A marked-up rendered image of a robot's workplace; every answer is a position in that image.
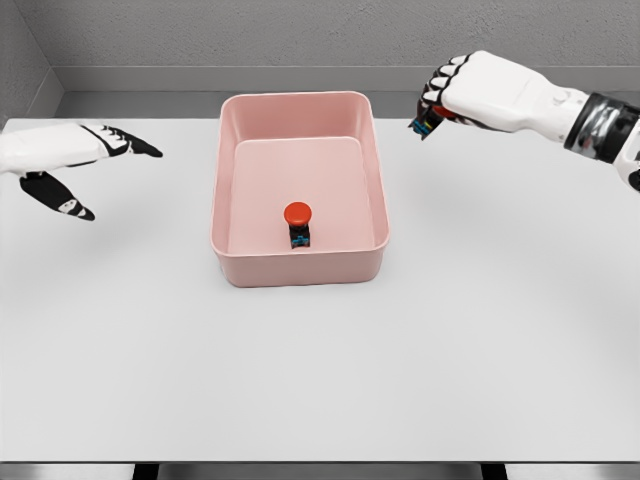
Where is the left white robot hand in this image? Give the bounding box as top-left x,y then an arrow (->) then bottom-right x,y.
0,123 -> 164,222

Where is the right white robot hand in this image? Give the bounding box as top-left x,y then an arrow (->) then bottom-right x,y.
412,50 -> 539,134

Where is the pink plastic basket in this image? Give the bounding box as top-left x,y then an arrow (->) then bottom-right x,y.
209,90 -> 391,290

